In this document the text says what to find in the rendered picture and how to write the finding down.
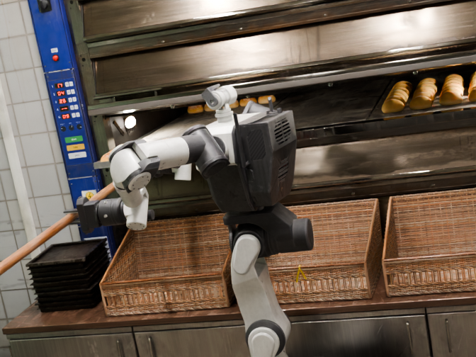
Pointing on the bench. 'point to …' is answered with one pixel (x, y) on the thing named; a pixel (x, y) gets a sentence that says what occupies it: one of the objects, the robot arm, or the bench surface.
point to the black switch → (44, 6)
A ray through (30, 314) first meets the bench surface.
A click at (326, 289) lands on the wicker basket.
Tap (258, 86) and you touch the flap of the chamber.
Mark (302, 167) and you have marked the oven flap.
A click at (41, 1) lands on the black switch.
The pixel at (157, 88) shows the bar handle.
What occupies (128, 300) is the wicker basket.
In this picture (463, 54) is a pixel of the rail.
